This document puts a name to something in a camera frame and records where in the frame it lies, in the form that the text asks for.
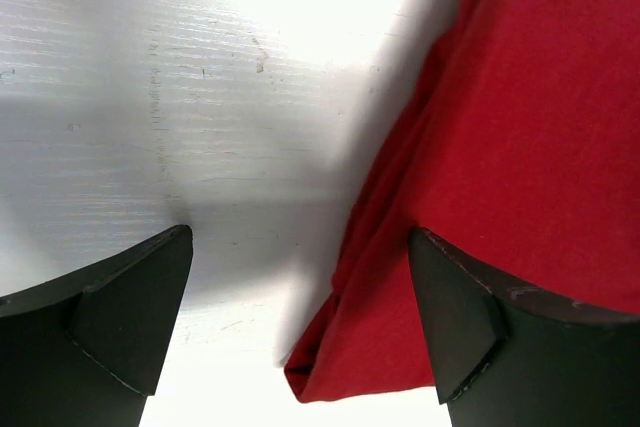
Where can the red t shirt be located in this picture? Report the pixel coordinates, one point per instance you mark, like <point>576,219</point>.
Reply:
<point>520,146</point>

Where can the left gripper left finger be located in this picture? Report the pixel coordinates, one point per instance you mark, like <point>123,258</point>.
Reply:
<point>88,348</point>

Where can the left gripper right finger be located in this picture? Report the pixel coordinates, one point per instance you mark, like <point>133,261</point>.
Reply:
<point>505,352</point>

